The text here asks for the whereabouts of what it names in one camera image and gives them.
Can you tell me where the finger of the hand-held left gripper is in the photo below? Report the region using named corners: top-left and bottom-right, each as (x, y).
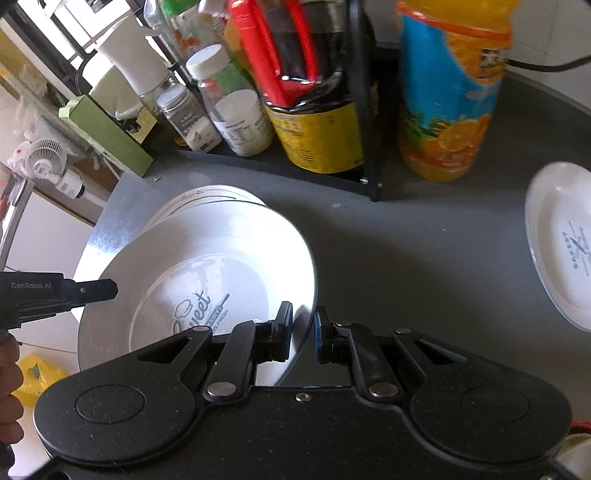
top-left (69, 278), bottom-right (119, 308)

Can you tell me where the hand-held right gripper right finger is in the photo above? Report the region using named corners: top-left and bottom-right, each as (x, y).
top-left (314, 305), bottom-right (458, 401)

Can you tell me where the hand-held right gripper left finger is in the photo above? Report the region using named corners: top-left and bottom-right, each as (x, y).
top-left (139, 301), bottom-right (295, 401)

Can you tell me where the large white script-print plate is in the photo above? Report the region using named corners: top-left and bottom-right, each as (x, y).
top-left (78, 205), bottom-right (318, 388)

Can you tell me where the silver-rimmed white plate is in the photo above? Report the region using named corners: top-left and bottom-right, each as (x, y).
top-left (139, 185), bottom-right (266, 232)

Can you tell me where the white cross-print plate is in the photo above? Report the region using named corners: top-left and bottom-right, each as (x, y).
top-left (525, 161), bottom-right (591, 330)

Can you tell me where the person's left hand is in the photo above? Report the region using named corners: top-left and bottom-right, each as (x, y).
top-left (0, 331), bottom-right (26, 445)

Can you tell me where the yellow plastic bag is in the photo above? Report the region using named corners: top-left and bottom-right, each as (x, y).
top-left (14, 355), bottom-right (70, 408)

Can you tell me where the white standing fan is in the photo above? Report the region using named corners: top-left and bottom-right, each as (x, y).
top-left (11, 138), bottom-right (88, 201)

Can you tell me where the black storage rack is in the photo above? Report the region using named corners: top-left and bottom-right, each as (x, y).
top-left (76, 0), bottom-right (384, 202)

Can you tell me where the green cardboard box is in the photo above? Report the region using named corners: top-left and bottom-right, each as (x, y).
top-left (58, 95), bottom-right (154, 177)

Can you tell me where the small glass spice jar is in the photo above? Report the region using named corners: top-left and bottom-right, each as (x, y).
top-left (154, 83), bottom-right (222, 154)

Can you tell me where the white pill bottle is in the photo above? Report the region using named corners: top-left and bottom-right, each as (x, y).
top-left (210, 90), bottom-right (273, 158)

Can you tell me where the white-topped oil spray bottle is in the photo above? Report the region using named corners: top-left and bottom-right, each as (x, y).
top-left (97, 21), bottom-right (185, 146)

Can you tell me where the green jar white cap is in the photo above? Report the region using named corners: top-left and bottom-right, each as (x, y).
top-left (185, 44), bottom-right (259, 121)

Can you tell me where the green-label sauce bottle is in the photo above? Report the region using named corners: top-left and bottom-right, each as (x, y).
top-left (143, 0), bottom-right (232, 61)

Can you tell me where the orange juice bottle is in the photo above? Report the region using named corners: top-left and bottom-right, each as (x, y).
top-left (398, 0), bottom-right (513, 182)

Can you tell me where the red-handled soy sauce bottle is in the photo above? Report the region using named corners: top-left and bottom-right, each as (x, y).
top-left (228, 0), bottom-right (365, 174)

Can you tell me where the black power cable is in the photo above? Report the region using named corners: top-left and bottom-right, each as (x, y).
top-left (505, 58), bottom-right (591, 75)

